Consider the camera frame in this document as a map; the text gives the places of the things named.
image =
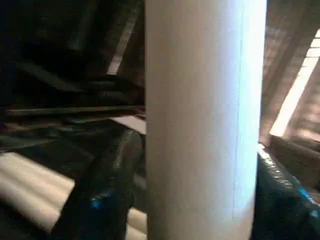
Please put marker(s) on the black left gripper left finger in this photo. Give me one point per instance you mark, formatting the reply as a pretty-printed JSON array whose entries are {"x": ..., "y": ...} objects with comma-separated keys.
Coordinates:
[{"x": 100, "y": 200}]

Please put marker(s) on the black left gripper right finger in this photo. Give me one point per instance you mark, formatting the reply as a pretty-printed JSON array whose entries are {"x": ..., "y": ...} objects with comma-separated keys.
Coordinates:
[{"x": 285, "y": 205}]

